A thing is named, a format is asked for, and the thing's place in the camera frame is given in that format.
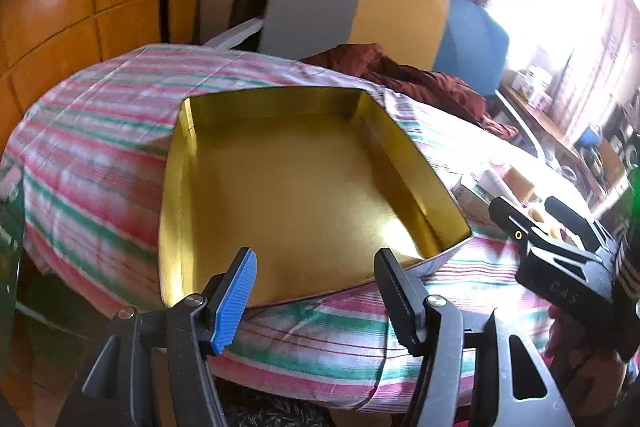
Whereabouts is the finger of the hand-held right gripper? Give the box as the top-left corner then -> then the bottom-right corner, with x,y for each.
544,196 -> 618,255
489,196 -> 556,258

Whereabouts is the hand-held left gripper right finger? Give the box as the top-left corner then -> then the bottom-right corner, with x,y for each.
374,248 -> 576,427

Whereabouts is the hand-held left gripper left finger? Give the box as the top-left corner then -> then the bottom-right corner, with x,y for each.
55,248 -> 258,427

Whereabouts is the tan cardboard box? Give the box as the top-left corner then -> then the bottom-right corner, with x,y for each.
502,167 -> 537,204

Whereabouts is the white plastic bundle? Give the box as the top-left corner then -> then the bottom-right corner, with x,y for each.
479,169 -> 507,198

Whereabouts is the beige printed carton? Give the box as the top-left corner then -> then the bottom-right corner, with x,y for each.
452,184 -> 493,219

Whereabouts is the dark red box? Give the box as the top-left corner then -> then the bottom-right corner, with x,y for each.
157,88 -> 473,310

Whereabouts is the person's right hand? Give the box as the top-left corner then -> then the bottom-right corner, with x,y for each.
545,302 -> 631,388

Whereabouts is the wooden side table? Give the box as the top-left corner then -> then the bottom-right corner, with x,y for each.
500,84 -> 631,208

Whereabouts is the dark speckled rug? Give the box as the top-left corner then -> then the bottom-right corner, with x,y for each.
217,384 -> 333,427

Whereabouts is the white printed box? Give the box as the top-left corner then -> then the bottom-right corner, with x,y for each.
512,66 -> 552,102

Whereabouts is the red-brown jacket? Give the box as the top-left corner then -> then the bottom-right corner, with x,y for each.
300,43 -> 521,140

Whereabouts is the striped tablecloth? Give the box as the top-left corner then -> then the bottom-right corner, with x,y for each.
0,42 -> 596,413

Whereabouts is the wooden cabinet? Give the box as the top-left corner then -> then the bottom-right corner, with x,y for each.
0,0 -> 208,118

